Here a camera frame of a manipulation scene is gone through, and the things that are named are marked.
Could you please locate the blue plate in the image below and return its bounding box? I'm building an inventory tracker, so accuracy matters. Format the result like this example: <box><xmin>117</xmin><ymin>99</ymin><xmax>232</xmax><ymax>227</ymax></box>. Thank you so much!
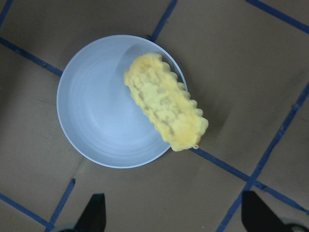
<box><xmin>56</xmin><ymin>35</ymin><xmax>185</xmax><ymax>169</ymax></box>

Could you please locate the brown paper table mat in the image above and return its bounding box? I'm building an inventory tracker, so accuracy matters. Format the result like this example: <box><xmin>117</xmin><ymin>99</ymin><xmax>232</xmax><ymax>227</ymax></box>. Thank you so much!
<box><xmin>0</xmin><ymin>0</ymin><xmax>309</xmax><ymax>232</ymax></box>

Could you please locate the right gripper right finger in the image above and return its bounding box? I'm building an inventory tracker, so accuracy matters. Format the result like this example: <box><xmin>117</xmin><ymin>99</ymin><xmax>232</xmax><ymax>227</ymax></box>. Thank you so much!
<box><xmin>241</xmin><ymin>191</ymin><xmax>309</xmax><ymax>232</ymax></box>

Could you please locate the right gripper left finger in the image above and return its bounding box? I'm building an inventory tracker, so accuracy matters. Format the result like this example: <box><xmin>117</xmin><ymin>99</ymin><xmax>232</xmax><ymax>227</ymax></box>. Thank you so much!
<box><xmin>74</xmin><ymin>193</ymin><xmax>106</xmax><ymax>232</ymax></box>

